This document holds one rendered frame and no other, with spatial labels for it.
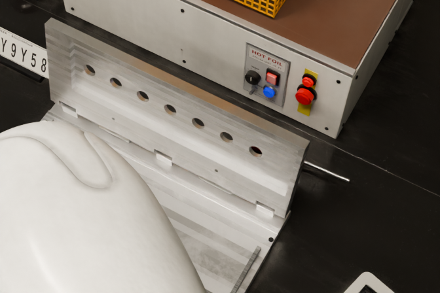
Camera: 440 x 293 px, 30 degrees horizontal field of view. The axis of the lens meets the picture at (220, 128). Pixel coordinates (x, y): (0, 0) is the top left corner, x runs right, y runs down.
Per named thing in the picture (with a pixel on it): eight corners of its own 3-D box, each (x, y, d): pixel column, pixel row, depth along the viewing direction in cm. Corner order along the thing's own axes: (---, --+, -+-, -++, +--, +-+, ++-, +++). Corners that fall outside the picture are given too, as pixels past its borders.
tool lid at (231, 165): (44, 23, 124) (51, 17, 125) (50, 106, 139) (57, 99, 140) (305, 149, 114) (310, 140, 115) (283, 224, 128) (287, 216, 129)
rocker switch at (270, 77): (263, 83, 134) (264, 71, 131) (266, 78, 134) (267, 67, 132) (276, 89, 133) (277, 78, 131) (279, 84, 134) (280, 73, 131)
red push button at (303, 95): (291, 101, 132) (293, 89, 129) (296, 93, 133) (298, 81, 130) (310, 110, 131) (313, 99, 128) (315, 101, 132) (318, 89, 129)
